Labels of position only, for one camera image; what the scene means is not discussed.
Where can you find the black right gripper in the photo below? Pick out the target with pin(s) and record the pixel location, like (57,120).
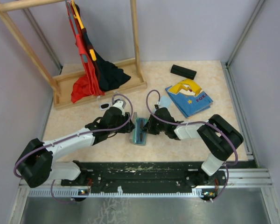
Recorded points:
(150,129)

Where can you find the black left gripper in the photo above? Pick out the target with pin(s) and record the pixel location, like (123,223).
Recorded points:
(128,128)

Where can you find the grey glasses case green lining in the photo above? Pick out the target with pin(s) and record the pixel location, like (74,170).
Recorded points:
(135,116)

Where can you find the grey blue sunglasses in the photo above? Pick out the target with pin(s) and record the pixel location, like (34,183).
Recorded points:
(141,139)

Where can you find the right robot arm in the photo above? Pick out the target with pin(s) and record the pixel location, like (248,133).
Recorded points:
(220,137)

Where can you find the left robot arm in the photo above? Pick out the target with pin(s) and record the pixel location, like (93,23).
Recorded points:
(39,163)

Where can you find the white sunglasses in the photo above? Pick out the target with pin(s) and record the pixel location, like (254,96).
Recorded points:
(105,106)

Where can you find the light blue flat lens cloth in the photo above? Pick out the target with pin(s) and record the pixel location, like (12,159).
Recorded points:
(165,102)

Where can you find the blue yellow folded cloth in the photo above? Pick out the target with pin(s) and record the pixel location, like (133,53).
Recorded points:
(189,97)

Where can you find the black hanging garment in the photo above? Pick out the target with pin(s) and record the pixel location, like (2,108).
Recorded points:
(109,76)

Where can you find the red hanging garment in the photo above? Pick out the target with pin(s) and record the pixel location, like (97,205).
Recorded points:
(87,84)

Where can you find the black glasses case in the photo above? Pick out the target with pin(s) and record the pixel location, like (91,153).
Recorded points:
(183,72)

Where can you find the yellow clothes hanger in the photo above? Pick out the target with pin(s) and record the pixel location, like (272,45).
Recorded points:
(84,31)

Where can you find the wooden clothes rack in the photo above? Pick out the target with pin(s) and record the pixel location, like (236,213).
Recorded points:
(62,84)

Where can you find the grey red clothes hanger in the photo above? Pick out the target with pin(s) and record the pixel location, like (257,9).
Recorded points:
(76,25)

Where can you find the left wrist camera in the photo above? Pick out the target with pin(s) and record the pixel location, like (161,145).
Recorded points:
(120,104)

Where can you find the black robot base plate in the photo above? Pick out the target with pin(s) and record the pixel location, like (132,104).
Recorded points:
(145,177)

